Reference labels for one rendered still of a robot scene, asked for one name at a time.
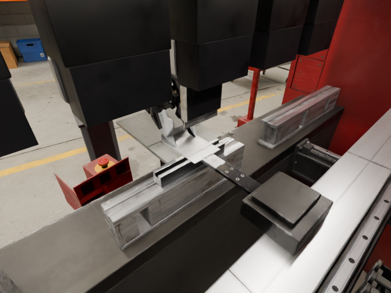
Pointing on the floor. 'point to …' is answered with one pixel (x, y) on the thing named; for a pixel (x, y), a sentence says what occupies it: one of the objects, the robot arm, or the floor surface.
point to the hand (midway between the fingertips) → (182, 138)
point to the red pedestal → (251, 98)
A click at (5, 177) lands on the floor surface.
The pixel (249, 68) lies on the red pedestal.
